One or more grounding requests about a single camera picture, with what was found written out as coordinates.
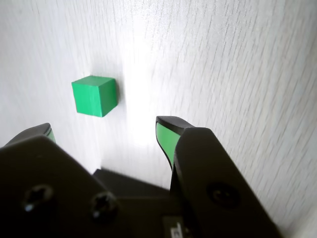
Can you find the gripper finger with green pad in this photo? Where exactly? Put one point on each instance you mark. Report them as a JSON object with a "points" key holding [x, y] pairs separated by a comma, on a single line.
{"points": [[210, 173]]}

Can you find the gripper finger black curved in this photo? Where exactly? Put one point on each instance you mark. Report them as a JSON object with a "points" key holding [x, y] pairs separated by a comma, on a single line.
{"points": [[49, 186]]}

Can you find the green cube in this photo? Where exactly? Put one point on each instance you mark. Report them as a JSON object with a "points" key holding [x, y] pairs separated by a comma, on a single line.
{"points": [[91, 99]]}

